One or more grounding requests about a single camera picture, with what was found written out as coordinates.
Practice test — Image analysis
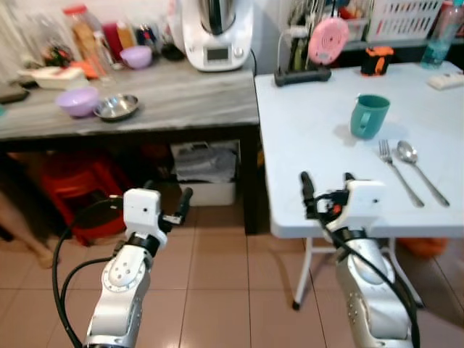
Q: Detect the large purple plastic bowl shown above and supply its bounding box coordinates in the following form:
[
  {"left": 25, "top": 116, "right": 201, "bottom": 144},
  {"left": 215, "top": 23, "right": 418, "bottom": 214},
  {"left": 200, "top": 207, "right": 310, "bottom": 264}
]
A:
[{"left": 56, "top": 87, "right": 102, "bottom": 119}]

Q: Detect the white storage bin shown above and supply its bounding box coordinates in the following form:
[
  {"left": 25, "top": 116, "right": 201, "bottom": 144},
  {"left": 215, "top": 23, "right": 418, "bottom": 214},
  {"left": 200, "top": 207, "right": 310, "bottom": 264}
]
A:
[{"left": 175, "top": 180, "right": 239, "bottom": 207}]

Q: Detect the silver metal fork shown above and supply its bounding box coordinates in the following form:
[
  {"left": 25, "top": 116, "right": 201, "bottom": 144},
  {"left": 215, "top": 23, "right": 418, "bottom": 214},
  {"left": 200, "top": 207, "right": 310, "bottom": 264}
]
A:
[{"left": 377, "top": 139, "right": 426, "bottom": 209}]

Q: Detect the grey plastic bag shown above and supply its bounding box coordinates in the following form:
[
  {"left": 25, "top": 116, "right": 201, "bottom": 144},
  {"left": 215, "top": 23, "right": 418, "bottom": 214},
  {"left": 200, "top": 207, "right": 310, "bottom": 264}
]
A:
[{"left": 173, "top": 141, "right": 239, "bottom": 183}]

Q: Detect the teal plastic mug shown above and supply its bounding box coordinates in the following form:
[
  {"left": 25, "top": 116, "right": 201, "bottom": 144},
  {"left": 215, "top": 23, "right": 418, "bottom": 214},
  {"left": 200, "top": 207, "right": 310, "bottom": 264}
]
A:
[{"left": 350, "top": 94, "right": 392, "bottom": 141}]

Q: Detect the silver metal spoon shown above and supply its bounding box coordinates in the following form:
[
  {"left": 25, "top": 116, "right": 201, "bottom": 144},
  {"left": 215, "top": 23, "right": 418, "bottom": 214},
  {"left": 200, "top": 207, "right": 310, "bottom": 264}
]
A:
[{"left": 396, "top": 140, "right": 451, "bottom": 208}]

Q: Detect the red plastic stool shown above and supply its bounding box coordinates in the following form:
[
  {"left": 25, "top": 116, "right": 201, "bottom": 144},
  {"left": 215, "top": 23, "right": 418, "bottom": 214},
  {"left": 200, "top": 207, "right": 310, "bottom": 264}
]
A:
[{"left": 35, "top": 151, "right": 123, "bottom": 246}]

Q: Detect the stainless steel bowl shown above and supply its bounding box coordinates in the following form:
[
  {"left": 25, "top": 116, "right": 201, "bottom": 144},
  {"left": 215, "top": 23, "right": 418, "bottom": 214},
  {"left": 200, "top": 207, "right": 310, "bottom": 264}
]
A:
[{"left": 94, "top": 94, "right": 141, "bottom": 123}]

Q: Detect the orange round object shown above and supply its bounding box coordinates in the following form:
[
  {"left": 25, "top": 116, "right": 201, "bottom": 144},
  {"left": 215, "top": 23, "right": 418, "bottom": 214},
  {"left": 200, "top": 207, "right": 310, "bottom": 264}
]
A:
[{"left": 397, "top": 237, "right": 450, "bottom": 260}]

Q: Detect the orange and black device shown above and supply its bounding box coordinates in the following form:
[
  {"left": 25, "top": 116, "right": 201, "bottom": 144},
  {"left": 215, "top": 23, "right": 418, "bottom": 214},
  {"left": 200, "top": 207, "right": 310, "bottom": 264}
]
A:
[{"left": 360, "top": 46, "right": 395, "bottom": 78}]

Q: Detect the small purple bowl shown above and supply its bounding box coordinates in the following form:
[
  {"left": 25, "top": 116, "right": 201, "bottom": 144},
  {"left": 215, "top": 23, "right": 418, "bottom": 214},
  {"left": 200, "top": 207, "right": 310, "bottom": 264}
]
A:
[{"left": 119, "top": 45, "right": 154, "bottom": 70}]

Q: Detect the orange carrot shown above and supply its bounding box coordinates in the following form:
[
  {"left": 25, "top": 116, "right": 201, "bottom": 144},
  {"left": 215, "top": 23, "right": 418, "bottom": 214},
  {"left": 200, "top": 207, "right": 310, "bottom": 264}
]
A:
[{"left": 71, "top": 59, "right": 99, "bottom": 80}]

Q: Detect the white flat remote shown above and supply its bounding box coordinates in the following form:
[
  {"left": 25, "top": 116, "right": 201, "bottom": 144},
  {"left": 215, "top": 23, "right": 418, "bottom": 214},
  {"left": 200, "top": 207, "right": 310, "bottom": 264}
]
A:
[{"left": 427, "top": 72, "right": 464, "bottom": 91}]

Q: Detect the pink round appliance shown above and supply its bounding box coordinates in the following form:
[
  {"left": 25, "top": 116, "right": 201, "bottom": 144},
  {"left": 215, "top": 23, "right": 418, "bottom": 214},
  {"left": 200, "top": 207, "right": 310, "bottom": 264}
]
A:
[{"left": 307, "top": 17, "right": 351, "bottom": 67}]

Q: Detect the white grater box red top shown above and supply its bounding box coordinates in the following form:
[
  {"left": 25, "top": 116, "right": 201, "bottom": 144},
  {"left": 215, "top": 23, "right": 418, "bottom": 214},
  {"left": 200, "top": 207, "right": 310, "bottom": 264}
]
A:
[{"left": 17, "top": 66, "right": 90, "bottom": 91}]

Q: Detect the dark glass jar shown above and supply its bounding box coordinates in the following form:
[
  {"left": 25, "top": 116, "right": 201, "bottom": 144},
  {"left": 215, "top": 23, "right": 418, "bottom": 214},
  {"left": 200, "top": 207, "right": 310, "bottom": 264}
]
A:
[{"left": 136, "top": 23, "right": 162, "bottom": 54}]

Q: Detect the white kitchen cooking machine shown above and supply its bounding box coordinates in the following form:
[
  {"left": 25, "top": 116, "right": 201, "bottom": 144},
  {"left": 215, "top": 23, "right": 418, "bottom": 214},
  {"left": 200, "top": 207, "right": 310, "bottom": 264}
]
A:
[{"left": 178, "top": 0, "right": 255, "bottom": 73}]

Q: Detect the red canister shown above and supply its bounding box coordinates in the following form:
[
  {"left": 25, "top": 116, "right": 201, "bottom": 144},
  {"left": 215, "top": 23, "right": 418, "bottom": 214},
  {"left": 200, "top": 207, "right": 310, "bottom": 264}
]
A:
[{"left": 101, "top": 22, "right": 122, "bottom": 63}]

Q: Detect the orange sauce bottle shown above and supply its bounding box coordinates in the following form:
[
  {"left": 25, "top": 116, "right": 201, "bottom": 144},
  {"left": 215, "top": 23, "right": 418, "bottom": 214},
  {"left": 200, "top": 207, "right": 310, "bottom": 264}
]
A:
[{"left": 117, "top": 21, "right": 137, "bottom": 50}]

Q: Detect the white charger plug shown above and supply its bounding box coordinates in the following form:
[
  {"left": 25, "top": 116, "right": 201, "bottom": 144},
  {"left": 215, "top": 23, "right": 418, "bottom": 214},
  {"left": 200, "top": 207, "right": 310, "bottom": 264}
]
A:
[{"left": 288, "top": 25, "right": 310, "bottom": 41}]

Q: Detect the tall glass jar red lid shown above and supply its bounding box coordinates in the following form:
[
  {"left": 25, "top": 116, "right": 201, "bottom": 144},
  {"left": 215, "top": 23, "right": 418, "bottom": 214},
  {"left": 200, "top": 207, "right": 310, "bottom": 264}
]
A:
[{"left": 62, "top": 4, "right": 115, "bottom": 80}]

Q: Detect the small potted flower plant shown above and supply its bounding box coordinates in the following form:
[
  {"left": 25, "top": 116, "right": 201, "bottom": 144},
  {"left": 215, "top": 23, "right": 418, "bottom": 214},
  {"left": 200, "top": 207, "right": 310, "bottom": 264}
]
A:
[{"left": 40, "top": 42, "right": 75, "bottom": 68}]

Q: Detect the clear plastic water bottle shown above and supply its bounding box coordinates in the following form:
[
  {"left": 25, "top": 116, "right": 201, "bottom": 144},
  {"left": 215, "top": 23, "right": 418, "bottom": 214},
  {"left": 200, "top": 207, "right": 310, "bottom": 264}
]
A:
[{"left": 420, "top": 0, "right": 464, "bottom": 70}]

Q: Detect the white plastic basket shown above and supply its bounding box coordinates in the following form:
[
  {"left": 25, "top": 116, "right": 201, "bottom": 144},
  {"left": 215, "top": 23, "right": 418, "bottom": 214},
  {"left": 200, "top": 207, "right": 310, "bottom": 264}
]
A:
[{"left": 365, "top": 0, "right": 444, "bottom": 44}]

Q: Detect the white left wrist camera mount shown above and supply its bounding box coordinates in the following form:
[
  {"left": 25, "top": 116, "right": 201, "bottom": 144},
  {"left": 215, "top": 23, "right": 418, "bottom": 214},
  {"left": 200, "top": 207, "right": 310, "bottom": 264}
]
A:
[{"left": 123, "top": 188, "right": 162, "bottom": 245}]

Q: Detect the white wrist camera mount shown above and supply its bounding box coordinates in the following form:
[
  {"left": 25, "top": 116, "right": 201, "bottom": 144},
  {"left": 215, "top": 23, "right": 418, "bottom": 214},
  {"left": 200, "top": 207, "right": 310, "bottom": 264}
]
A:
[
  {"left": 346, "top": 179, "right": 387, "bottom": 234},
  {"left": 123, "top": 188, "right": 162, "bottom": 245}
]

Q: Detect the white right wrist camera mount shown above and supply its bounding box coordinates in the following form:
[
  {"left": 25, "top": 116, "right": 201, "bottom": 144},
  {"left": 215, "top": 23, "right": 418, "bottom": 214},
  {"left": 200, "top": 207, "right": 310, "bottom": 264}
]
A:
[{"left": 346, "top": 179, "right": 387, "bottom": 234}]

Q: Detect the white metal table leg frame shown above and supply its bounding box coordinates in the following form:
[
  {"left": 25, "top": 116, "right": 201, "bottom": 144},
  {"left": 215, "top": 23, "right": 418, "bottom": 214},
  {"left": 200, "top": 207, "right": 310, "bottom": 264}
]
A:
[{"left": 292, "top": 236, "right": 427, "bottom": 312}]

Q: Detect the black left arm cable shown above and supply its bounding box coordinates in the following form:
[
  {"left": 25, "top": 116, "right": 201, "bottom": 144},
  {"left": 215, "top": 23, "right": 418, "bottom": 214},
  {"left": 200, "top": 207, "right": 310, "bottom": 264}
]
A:
[{"left": 52, "top": 197, "right": 128, "bottom": 348}]

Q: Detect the white charger cable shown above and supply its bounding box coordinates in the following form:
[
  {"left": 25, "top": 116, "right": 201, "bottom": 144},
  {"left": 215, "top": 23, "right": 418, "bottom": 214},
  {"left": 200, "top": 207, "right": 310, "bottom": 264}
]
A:
[{"left": 275, "top": 33, "right": 291, "bottom": 72}]

